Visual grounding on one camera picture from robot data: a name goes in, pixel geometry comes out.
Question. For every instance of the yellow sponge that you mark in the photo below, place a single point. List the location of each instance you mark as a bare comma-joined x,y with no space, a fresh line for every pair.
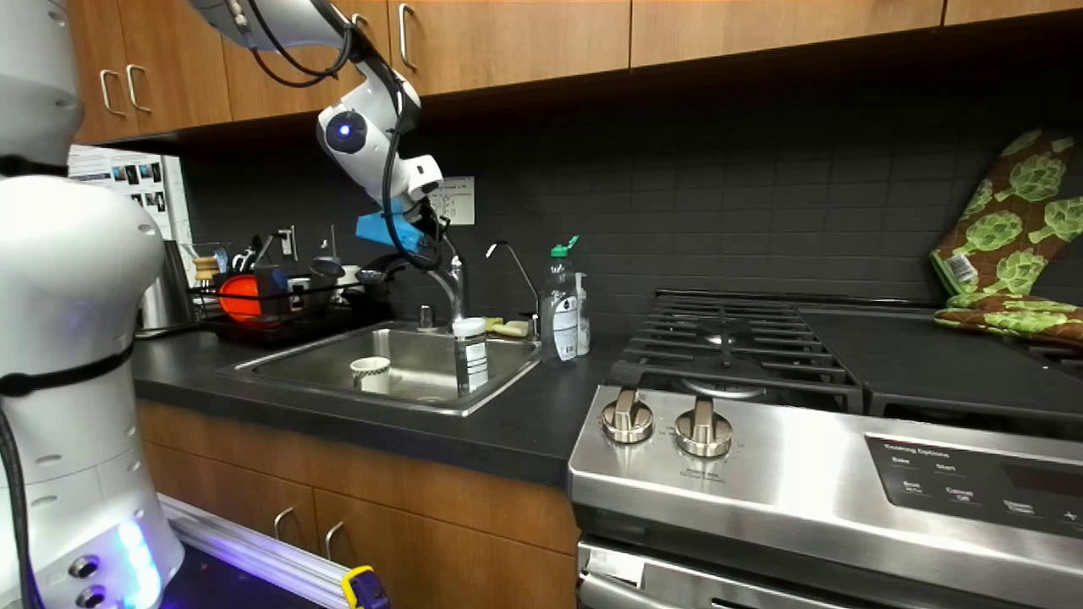
509,330

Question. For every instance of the stainless steel sink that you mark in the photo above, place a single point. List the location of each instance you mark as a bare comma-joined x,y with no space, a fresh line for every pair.
424,370

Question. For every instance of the white cup in sink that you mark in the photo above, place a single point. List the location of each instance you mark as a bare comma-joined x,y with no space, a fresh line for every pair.
371,367

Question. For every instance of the green patterned oven mitt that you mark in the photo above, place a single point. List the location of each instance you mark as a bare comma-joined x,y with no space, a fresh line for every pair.
1018,221

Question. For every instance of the black dish rack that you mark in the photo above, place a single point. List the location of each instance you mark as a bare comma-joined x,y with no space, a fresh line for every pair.
297,310

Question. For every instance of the white paper note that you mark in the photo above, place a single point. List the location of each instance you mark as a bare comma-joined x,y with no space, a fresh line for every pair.
456,202

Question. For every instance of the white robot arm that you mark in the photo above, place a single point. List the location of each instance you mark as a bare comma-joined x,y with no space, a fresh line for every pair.
313,42

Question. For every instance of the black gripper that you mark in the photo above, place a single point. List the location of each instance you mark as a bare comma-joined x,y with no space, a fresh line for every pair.
392,261

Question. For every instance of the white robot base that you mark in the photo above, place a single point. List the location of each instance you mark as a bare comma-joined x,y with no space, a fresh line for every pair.
84,522

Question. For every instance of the stove knob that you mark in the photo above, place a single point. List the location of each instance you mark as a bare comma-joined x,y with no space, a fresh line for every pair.
701,430
628,422

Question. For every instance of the stainless gas stove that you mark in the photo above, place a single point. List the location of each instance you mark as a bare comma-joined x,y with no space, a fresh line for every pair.
877,460

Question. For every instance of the wooden upper cabinets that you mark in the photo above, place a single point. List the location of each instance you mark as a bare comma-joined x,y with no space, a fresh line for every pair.
153,65

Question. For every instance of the right stove knob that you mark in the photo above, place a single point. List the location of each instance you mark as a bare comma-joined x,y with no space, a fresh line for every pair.
701,430

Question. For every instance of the clear plastic bottle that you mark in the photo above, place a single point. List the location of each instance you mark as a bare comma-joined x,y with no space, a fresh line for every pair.
472,345

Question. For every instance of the dish soap bottle green cap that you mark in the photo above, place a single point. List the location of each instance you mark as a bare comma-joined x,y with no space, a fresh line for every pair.
562,310

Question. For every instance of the left stove knob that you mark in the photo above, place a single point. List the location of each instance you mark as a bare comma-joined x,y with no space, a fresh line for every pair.
628,422

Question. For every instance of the wooden cabinets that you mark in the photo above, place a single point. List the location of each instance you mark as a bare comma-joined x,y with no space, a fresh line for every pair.
439,537
153,65

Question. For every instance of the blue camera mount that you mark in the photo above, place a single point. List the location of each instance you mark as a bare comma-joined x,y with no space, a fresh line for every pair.
393,232

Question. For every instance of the chrome tap faucet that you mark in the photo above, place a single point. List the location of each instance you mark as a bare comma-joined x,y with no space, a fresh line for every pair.
446,267

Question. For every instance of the wooden lower cabinets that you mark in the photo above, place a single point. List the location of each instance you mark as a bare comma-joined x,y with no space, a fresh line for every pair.
439,537

